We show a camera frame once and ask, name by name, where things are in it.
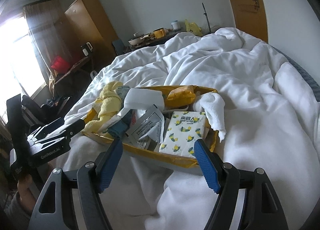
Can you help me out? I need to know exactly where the lemon print tissue pack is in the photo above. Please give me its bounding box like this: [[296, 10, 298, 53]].
[[159, 111, 208, 158]]

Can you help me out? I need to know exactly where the orange snack packet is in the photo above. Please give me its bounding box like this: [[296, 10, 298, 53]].
[[165, 85, 196, 108]]

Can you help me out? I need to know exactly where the cluttered side table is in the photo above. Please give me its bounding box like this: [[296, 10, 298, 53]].
[[112, 29, 185, 56]]

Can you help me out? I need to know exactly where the yellow container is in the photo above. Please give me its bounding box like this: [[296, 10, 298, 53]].
[[153, 28, 167, 39]]

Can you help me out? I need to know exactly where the person's left hand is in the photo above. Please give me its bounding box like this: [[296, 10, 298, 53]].
[[17, 175, 36, 213]]

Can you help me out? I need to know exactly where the wooden wall panel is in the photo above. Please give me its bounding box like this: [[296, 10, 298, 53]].
[[230, 0, 268, 42]]

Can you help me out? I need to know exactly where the black thin stand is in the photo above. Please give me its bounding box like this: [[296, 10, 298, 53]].
[[201, 2, 212, 34]]

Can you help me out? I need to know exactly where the yellow towel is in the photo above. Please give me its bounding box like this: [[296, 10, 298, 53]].
[[83, 81, 123, 132]]

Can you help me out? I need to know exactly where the wooden wardrobe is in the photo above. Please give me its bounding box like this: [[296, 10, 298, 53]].
[[65, 0, 118, 58]]

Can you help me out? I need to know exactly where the brown curtain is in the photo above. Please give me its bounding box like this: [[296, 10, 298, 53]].
[[23, 0, 73, 84]]

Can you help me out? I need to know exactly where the grey mattress edge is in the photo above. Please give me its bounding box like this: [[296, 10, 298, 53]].
[[272, 47, 320, 102]]

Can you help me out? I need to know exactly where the white bowl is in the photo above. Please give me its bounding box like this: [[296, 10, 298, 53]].
[[129, 35, 149, 46]]

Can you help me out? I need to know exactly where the red bag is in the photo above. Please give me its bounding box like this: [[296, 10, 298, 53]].
[[50, 55, 71, 74]]

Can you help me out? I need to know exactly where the yellow plastic bag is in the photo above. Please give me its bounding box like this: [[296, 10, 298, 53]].
[[185, 19, 203, 37]]

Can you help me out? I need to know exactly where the white red-text packet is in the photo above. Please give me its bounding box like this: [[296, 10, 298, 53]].
[[124, 88, 165, 111]]

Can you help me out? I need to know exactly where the white cup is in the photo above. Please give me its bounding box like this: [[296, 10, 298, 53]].
[[171, 21, 181, 31]]

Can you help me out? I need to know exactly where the white grey pouch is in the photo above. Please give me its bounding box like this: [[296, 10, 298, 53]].
[[126, 105, 165, 149]]

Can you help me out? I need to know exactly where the black white kettle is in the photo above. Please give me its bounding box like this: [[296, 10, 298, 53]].
[[81, 42, 93, 56]]

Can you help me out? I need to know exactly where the blue cloth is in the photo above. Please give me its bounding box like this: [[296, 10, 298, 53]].
[[107, 110, 132, 139]]

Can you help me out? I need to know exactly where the white towel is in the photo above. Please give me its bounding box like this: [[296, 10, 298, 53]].
[[192, 92, 227, 142]]

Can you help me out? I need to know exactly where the yellow taped white box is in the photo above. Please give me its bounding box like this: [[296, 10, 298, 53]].
[[83, 85, 219, 175]]

